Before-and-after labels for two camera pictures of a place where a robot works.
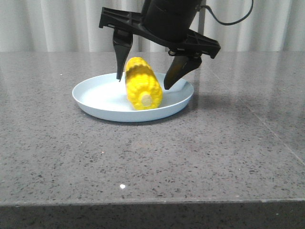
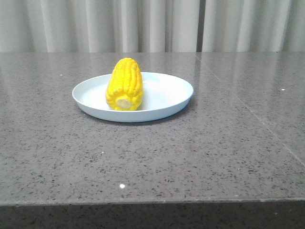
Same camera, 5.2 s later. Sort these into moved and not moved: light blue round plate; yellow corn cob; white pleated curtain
Moved: yellow corn cob
Not moved: light blue round plate; white pleated curtain
